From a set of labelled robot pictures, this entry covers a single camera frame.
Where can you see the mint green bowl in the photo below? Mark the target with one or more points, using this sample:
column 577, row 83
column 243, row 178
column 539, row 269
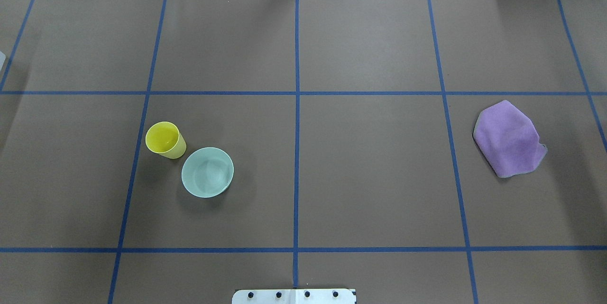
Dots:
column 207, row 172

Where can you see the yellow plastic cup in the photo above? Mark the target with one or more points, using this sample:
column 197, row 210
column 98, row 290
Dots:
column 165, row 139

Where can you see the purple cloth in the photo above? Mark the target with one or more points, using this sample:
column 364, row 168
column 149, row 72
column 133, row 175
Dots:
column 508, row 140

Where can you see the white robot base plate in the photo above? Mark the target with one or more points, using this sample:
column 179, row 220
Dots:
column 295, row 296

